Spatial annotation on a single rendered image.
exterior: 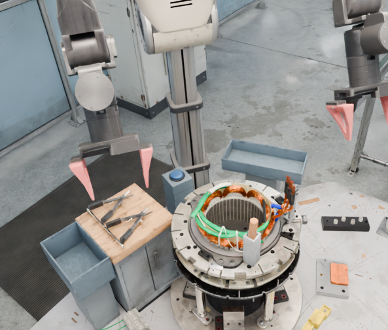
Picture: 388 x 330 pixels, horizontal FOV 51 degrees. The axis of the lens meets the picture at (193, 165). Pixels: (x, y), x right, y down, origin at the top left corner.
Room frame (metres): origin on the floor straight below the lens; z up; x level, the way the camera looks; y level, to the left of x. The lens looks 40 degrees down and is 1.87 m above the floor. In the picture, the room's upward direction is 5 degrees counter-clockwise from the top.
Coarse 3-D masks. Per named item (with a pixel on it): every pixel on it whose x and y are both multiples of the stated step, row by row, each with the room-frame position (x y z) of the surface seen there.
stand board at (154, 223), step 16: (128, 192) 0.86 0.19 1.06; (144, 192) 0.85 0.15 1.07; (96, 208) 0.81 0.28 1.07; (112, 208) 0.80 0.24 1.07; (128, 208) 0.79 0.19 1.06; (144, 208) 0.79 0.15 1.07; (160, 208) 0.78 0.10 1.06; (80, 224) 0.75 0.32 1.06; (96, 224) 0.75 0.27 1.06; (128, 224) 0.74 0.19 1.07; (144, 224) 0.73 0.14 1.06; (160, 224) 0.73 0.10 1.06; (96, 240) 0.69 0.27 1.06; (112, 240) 0.69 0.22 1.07; (128, 240) 0.68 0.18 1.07; (144, 240) 0.68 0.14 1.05; (112, 256) 0.64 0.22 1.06
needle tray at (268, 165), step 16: (240, 144) 1.05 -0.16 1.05; (256, 144) 1.03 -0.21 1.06; (224, 160) 0.97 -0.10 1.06; (240, 160) 1.00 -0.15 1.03; (256, 160) 1.00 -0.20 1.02; (272, 160) 0.99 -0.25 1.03; (288, 160) 0.98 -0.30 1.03; (304, 160) 0.97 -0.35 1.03; (256, 176) 0.94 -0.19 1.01; (272, 176) 0.91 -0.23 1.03
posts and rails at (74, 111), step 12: (12, 0) 2.75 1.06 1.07; (24, 0) 2.81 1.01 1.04; (216, 0) 4.41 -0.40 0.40; (240, 12) 4.79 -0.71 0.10; (48, 24) 2.90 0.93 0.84; (60, 60) 2.91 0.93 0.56; (60, 72) 2.89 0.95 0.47; (72, 96) 2.91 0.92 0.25; (72, 108) 2.89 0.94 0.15; (60, 120) 2.79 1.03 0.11; (36, 132) 2.62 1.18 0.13; (12, 144) 2.48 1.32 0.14; (0, 156) 2.38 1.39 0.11
